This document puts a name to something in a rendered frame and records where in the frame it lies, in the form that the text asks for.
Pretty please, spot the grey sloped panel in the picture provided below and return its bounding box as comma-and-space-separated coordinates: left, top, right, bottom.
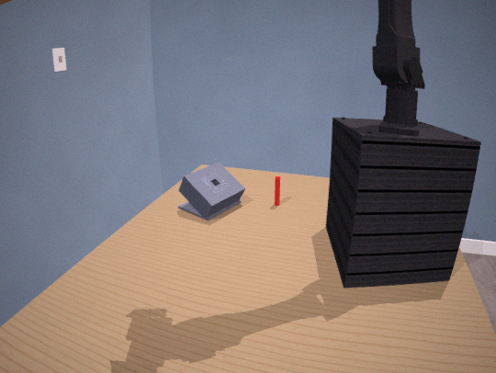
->
178, 163, 245, 220

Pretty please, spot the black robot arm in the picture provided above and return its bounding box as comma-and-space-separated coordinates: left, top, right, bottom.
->
372, 0, 425, 136

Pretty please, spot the red rectangular peg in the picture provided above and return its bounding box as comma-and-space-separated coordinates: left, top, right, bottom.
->
275, 176, 280, 206

